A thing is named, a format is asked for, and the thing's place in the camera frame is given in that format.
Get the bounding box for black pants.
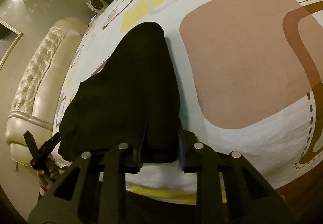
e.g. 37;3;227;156
58;22;180;163

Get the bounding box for person's left hand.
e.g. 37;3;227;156
37;160;60;193

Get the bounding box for cream leather headboard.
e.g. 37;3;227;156
4;17;88;167

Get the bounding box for white patterned bed sheet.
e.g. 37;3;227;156
54;0;322;210

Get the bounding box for gold framed wall picture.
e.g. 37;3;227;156
0;19;23;69

